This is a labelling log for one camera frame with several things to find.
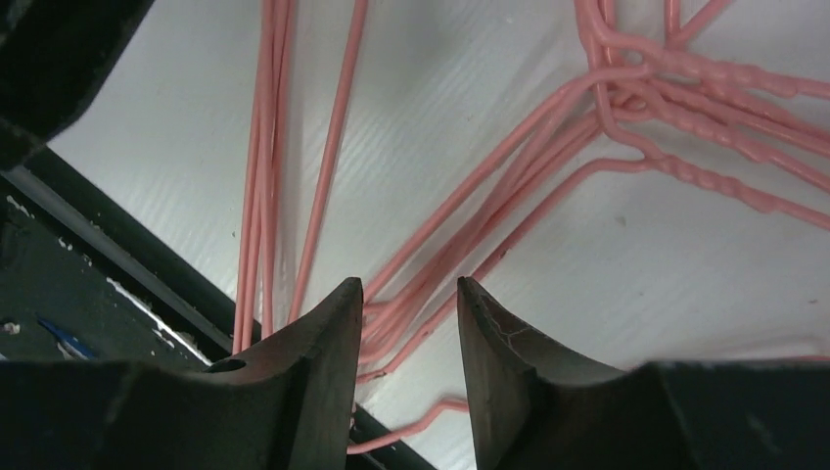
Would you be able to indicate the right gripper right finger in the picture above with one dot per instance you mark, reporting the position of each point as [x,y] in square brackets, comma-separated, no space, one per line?
[536,404]

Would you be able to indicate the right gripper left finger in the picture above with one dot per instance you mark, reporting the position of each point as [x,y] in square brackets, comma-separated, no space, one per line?
[283,403]

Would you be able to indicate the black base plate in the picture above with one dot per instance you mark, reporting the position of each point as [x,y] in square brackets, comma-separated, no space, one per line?
[83,281]

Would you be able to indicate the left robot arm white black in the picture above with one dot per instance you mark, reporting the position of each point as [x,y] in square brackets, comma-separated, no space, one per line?
[55,57]

